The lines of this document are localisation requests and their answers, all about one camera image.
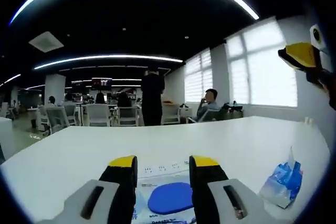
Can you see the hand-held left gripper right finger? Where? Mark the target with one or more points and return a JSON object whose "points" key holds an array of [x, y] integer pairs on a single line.
{"points": [[204, 195]]}

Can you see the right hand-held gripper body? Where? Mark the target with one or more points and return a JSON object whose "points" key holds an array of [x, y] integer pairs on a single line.
{"points": [[317, 33]]}

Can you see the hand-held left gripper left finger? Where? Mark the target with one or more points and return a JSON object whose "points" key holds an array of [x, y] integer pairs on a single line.
{"points": [[115, 195]]}

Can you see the blue wet wipes packet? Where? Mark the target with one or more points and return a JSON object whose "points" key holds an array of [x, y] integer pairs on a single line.
{"points": [[168, 197]]}

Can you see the blue soft tissue pack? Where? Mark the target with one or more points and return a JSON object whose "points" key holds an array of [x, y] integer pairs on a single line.
{"points": [[283, 182]]}

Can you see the large bright window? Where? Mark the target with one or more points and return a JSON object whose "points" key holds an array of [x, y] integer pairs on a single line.
{"points": [[262, 72]]}

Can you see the white power strip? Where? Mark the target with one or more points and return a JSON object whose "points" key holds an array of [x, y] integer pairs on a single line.
{"points": [[162, 171]]}

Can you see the white table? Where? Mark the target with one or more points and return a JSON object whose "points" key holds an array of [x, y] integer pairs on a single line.
{"points": [[105, 142]]}

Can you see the small white object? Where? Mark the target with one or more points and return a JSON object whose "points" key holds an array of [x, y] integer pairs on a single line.
{"points": [[308, 121]]}

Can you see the white office chair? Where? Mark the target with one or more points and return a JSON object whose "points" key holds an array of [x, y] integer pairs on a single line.
{"points": [[98, 115], [128, 116], [56, 119], [210, 116]]}

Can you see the dark blue bag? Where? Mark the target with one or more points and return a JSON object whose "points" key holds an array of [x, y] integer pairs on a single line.
{"points": [[232, 106]]}

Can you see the small window with blinds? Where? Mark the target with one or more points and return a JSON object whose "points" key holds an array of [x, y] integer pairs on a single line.
{"points": [[198, 77]]}

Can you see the white pillar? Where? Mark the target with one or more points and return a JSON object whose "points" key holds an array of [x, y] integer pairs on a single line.
{"points": [[55, 90]]}

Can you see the short ceiling light strip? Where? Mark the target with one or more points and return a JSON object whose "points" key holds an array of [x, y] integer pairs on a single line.
{"points": [[105, 58]]}

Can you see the square ceiling air vent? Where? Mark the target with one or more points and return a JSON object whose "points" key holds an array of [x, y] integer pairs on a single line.
{"points": [[46, 41]]}

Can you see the wall screen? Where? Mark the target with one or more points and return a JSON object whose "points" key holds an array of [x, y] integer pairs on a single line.
{"points": [[102, 83]]}

